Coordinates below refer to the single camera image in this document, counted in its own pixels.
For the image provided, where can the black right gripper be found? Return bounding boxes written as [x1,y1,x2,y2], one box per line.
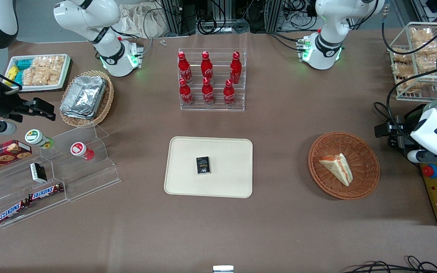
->
[0,82,57,122]

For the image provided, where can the triangular sandwich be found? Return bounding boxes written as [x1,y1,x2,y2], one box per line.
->
[319,153,354,187]

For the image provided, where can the brown round wicker basket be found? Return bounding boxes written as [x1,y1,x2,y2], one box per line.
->
[308,131,380,200]

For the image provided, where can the white rectangular snack tray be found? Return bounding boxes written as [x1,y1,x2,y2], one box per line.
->
[5,53,72,93]

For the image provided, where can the light oval wicker basket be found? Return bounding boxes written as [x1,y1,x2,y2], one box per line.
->
[59,70,115,128]

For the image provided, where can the beige plastic serving tray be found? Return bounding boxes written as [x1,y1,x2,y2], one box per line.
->
[164,136,253,198]

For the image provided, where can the green lidded drink bottle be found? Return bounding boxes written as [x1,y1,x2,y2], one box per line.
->
[25,129,54,149]

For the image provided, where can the clear bag of rice crackers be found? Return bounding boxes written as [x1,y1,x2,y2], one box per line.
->
[22,68,62,86]
[32,56,66,74]

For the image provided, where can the yellow snack packet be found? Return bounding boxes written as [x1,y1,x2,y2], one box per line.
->
[5,65,20,82]

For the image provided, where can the stacked aluminium foil containers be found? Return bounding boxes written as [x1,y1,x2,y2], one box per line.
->
[60,75,107,116]

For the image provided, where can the clear bag of fried snacks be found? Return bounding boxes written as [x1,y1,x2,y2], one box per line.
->
[416,54,437,72]
[415,40,437,56]
[391,48,413,64]
[397,75,431,94]
[392,63,416,78]
[410,27,434,42]

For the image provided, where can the red lidded drink bottle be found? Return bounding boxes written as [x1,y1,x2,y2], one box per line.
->
[70,141,95,161]

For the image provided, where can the red chocolate chip cookie box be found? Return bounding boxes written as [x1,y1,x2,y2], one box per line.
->
[0,140,33,176]

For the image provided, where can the small black and white box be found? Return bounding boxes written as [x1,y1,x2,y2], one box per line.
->
[29,162,48,184]

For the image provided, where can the snickers chocolate bar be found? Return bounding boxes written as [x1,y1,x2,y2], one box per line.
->
[27,184,65,202]
[0,200,30,224]

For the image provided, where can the clear acrylic step display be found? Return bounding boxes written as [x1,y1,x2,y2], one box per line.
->
[0,124,122,229]

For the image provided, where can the white crumpled cloth bag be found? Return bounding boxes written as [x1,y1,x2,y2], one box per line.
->
[119,2,170,39]

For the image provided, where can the red cola bottle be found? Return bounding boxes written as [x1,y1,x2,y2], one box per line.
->
[201,51,214,82]
[179,78,194,106]
[202,77,215,106]
[223,79,236,107]
[230,52,242,85]
[178,52,193,84]

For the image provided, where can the clear acrylic bottle rack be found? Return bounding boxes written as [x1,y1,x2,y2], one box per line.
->
[178,48,246,111]

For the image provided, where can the small black card box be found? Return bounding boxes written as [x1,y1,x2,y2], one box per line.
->
[196,156,211,175]

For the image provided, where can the black appliance power cable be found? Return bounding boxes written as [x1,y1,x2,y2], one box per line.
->
[373,101,398,127]

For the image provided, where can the white wire basket rack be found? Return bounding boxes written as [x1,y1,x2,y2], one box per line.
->
[387,22,437,102]

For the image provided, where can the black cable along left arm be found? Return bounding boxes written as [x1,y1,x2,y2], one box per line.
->
[381,8,437,127]

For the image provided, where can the black cables at table edge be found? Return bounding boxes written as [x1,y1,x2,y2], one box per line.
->
[341,256,437,273]

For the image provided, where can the black cables at arm base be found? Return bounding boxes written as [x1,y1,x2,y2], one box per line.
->
[267,32,305,52]

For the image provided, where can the aluminium profile frame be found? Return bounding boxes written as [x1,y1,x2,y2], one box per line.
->
[160,0,197,37]

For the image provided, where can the coiled black cable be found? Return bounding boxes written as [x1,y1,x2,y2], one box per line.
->
[197,14,227,35]

